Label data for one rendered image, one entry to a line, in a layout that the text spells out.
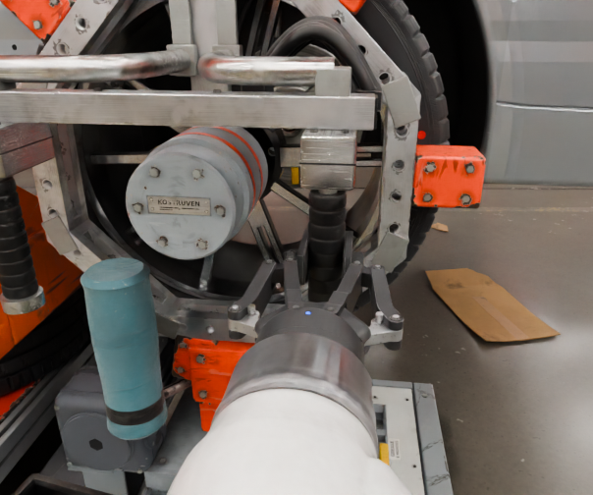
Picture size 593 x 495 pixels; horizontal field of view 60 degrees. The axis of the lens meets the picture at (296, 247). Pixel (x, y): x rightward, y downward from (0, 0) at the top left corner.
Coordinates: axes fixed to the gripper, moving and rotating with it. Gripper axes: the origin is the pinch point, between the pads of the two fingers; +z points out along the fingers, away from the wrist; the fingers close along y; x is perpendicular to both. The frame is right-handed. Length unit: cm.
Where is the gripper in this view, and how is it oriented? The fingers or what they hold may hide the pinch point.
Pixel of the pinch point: (326, 255)
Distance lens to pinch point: 50.8
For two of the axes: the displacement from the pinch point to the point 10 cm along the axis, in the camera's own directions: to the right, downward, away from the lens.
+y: 9.9, 0.5, -1.1
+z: 1.2, -3.9, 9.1
